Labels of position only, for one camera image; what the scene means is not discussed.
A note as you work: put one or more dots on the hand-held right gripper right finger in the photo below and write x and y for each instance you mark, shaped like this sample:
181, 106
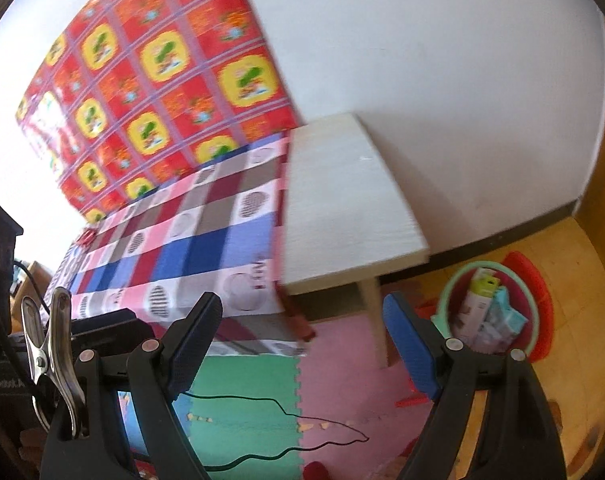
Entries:
407, 345

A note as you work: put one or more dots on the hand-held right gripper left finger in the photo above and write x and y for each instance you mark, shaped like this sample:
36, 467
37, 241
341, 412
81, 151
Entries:
200, 340

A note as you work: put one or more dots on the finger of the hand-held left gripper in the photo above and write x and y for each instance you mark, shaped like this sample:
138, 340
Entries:
112, 327

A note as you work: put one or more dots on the green white paper carton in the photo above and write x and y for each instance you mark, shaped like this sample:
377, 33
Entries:
475, 305

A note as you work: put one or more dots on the clear plastic bottle red label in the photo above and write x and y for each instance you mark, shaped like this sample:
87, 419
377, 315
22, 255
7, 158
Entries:
87, 237

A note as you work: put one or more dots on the teal wet wipes packet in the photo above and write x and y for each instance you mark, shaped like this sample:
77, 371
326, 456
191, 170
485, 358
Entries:
502, 320

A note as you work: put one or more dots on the red bin green rim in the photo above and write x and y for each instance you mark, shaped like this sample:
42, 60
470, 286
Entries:
530, 325

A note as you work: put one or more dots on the person's left hand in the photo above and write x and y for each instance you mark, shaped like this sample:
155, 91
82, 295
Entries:
30, 452

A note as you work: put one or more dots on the metal spring clip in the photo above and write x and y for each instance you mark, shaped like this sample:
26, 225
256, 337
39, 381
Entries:
52, 360

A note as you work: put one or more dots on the coloured foam puzzle mat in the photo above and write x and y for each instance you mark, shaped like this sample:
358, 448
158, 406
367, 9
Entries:
342, 385

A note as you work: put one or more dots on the wooden side cabinet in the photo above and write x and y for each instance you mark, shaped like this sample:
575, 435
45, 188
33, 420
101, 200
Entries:
37, 285

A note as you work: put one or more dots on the plaid heart print bedsheet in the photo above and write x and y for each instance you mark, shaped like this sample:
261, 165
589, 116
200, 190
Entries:
182, 255

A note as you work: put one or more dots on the red plastic stool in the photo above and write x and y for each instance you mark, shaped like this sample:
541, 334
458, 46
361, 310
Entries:
542, 300

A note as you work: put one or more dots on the light wooden table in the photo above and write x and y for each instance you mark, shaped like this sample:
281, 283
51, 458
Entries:
342, 210

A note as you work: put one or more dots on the red floral printed mat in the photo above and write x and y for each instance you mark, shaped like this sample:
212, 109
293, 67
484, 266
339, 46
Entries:
157, 70

